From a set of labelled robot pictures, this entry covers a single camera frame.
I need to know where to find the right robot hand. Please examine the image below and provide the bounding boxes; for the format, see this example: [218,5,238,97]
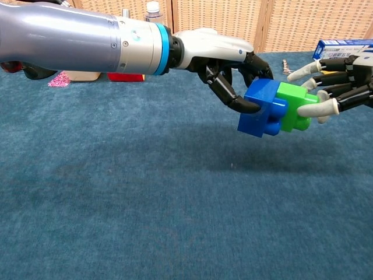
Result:
[287,54,373,124]

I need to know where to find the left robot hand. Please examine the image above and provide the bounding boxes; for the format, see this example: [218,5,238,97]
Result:
[171,27,275,114]

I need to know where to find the green toy block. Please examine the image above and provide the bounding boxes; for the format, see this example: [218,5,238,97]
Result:
[276,82,321,134]

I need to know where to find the blue toy block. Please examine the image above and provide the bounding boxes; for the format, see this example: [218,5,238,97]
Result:
[237,78,289,138]

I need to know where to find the blue white long box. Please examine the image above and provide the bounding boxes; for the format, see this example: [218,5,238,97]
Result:
[312,38,373,61]

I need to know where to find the clear water bottle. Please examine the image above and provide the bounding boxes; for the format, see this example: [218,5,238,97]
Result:
[145,1,161,23]

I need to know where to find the wicker folding screen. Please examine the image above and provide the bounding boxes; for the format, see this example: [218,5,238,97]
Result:
[0,0,373,53]

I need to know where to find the yellow red snack bag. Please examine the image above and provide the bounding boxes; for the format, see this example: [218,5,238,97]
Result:
[106,72,146,82]

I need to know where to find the beige lidded lunch box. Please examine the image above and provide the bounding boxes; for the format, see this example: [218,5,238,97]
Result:
[69,71,102,82]

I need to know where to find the pink patterned packet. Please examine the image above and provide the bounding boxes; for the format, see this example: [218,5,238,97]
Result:
[48,71,71,88]

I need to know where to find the teal carpet table cover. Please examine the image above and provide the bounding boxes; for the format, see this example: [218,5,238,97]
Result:
[0,51,373,280]

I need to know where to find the black round pot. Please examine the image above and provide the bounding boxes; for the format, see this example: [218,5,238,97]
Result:
[22,65,58,80]

